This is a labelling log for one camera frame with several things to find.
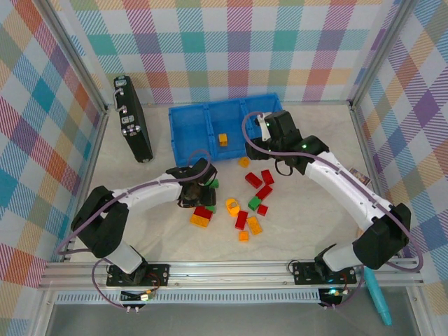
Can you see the small picture card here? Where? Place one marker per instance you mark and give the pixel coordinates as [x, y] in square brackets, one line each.
[360, 176]

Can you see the small orange lego brick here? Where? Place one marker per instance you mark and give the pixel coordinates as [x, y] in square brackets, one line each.
[244, 236]
[223, 139]

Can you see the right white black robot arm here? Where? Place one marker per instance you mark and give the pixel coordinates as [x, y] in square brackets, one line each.
[329, 185]

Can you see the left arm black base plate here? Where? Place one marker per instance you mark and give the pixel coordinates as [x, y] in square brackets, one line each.
[157, 274]

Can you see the teal pen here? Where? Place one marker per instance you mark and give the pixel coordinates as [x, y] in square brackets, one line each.
[378, 297]

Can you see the aluminium mounting rail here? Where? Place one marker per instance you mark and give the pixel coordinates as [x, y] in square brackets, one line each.
[227, 274]

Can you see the blue three-compartment plastic bin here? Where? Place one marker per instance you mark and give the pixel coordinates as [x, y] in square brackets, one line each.
[190, 133]

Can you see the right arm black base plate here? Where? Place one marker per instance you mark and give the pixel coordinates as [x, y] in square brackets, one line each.
[304, 273]

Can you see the yellow round lego piece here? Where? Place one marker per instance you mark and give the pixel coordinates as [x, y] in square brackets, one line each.
[231, 207]

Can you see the black briefcase with metal latches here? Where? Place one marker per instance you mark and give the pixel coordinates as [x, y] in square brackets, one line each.
[138, 129]

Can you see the small red lego brick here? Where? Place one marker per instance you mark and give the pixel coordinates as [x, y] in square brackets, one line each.
[262, 209]

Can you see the aluminium floor rail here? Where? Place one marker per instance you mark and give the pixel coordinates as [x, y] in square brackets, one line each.
[363, 140]
[92, 157]

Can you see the small power connector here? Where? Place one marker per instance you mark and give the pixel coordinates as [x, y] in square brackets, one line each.
[148, 295]
[334, 292]

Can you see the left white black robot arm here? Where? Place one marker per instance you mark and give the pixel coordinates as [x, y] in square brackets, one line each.
[150, 194]

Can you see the aluminium frame post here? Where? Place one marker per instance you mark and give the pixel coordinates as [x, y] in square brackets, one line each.
[381, 52]
[75, 52]

